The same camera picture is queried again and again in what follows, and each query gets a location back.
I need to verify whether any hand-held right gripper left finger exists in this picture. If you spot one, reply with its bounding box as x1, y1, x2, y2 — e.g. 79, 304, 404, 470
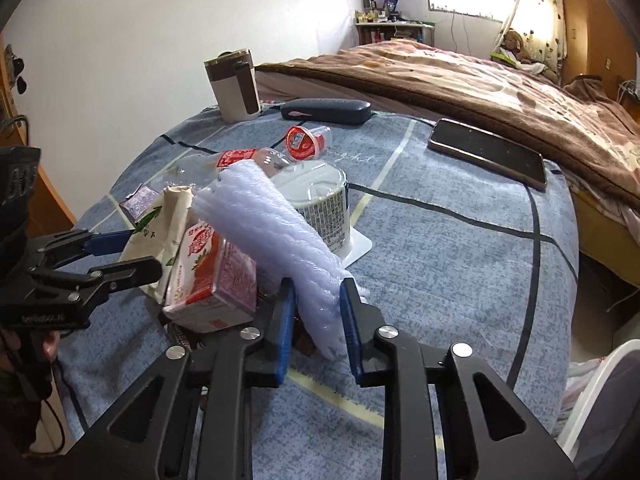
70, 276, 301, 480

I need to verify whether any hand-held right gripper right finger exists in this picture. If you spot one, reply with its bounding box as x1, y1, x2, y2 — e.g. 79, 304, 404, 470
339, 277, 581, 480

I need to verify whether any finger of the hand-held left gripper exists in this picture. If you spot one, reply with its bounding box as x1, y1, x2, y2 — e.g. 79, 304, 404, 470
30, 255, 164, 313
30, 229, 137, 270

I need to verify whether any green and cream drink carton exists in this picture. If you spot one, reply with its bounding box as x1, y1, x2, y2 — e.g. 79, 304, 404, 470
120, 185, 196, 306

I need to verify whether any red drink carton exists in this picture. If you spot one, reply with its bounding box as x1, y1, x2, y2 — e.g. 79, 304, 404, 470
162, 220, 258, 333

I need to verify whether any white foam wrap sheet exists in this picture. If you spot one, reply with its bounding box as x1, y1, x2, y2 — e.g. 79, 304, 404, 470
192, 160, 371, 361

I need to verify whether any clear plastic bottle red label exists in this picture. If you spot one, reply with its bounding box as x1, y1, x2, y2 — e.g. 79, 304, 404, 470
150, 147, 298, 201

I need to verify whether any white rimmed trash bin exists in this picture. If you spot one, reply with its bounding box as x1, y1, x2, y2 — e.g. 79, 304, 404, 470
555, 340, 640, 480

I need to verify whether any brown plastic wrapper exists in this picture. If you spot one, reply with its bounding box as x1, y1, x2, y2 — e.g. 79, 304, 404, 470
162, 310, 321, 361

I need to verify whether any small purple packet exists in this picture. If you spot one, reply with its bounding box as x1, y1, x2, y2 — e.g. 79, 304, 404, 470
120, 185, 158, 221

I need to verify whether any orange wooden cabinet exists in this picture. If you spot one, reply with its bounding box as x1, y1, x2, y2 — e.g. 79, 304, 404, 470
0, 30, 78, 241

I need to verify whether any blue grey checked cloth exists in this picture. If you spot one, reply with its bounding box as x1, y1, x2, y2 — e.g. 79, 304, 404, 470
57, 102, 581, 461

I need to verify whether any white instant noodle cup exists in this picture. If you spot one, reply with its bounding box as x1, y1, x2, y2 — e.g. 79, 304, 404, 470
272, 161, 349, 256

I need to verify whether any clear jelly cup red lid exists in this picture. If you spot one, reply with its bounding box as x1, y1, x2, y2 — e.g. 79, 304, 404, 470
285, 125, 333, 161

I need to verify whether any white and brown thermos mug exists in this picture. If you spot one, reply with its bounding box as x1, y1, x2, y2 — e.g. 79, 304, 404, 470
203, 48, 262, 123

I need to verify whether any dark blue glasses case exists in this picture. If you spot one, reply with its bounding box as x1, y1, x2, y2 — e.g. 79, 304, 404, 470
280, 99, 372, 124

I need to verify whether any black smartphone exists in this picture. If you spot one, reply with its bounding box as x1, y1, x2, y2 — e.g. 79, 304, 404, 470
427, 118, 548, 191

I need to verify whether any brown patterned blanket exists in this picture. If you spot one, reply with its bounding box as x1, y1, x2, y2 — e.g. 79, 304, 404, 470
255, 40, 640, 211

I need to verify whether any white shelf with bottles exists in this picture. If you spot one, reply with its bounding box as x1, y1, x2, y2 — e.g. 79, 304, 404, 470
354, 20, 436, 56

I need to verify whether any brown teddy bear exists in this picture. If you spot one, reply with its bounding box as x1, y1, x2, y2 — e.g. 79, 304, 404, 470
500, 30, 531, 61

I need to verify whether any cream patterned curtain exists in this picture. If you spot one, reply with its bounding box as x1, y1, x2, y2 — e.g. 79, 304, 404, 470
515, 0, 568, 71

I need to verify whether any wooden wardrobe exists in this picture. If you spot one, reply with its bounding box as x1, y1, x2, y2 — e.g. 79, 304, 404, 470
552, 0, 640, 86

